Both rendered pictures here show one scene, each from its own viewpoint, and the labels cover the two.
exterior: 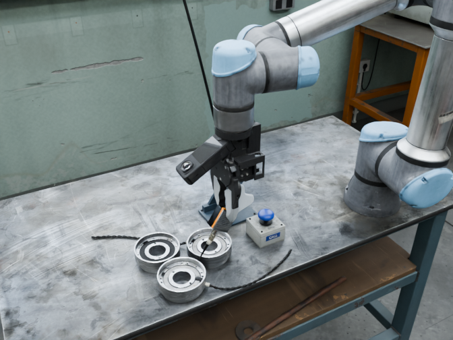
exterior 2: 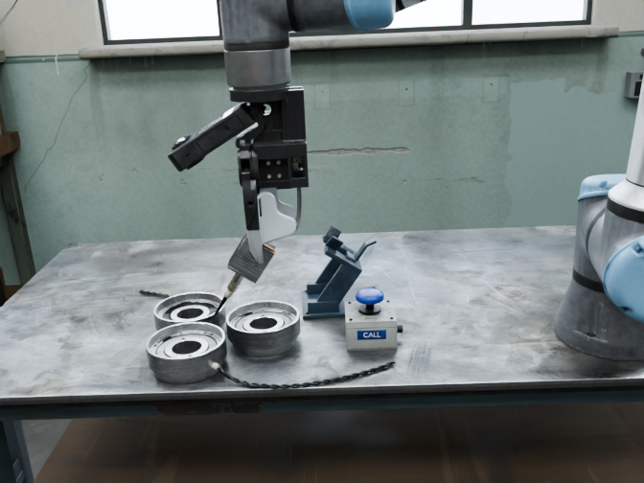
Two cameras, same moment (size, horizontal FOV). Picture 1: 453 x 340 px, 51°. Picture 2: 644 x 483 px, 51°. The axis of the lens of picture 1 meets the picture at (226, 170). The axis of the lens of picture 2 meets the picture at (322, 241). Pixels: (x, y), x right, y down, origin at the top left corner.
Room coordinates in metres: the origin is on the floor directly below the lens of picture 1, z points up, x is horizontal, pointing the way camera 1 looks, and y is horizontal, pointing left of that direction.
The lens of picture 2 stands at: (0.13, -0.46, 1.25)
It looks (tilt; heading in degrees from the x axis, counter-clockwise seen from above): 19 degrees down; 29
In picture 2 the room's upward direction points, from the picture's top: 2 degrees counter-clockwise
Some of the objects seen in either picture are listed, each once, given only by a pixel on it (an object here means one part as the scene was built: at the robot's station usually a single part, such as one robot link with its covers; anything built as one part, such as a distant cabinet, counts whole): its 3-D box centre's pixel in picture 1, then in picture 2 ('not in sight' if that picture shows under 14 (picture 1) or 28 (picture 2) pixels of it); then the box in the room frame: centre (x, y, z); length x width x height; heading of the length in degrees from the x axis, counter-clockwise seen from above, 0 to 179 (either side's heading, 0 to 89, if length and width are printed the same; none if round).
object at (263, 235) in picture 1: (267, 227); (374, 323); (0.92, -0.10, 0.82); 0.08 x 0.07 x 0.05; 118
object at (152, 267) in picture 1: (157, 253); (191, 318); (0.83, 0.16, 0.82); 0.10 x 0.10 x 0.04
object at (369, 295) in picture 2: (265, 220); (370, 307); (0.92, -0.10, 0.85); 0.04 x 0.04 x 0.05
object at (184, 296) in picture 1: (182, 280); (187, 353); (0.74, 0.10, 0.82); 0.10 x 0.10 x 0.04
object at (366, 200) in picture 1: (374, 185); (614, 302); (1.06, -0.40, 0.85); 0.15 x 0.15 x 0.10
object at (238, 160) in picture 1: (236, 152); (269, 138); (0.80, -0.02, 1.11); 0.09 x 0.08 x 0.12; 121
